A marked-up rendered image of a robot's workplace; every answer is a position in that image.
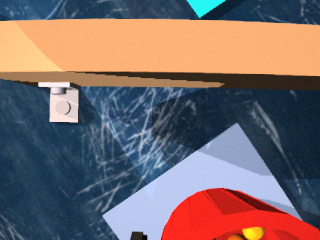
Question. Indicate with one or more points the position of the orange marble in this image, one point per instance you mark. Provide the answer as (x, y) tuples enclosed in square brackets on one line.
[(237, 237)]

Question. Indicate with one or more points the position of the red cup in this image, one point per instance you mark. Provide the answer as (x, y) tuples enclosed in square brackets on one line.
[(209, 213)]

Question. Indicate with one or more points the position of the white l-shaped bracket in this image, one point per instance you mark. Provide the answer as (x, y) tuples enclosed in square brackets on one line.
[(64, 106)]

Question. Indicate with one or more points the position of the yellow marble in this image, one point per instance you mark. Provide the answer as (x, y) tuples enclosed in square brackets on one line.
[(254, 233)]

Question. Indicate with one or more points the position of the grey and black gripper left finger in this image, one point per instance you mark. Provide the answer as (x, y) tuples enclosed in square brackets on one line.
[(138, 236)]

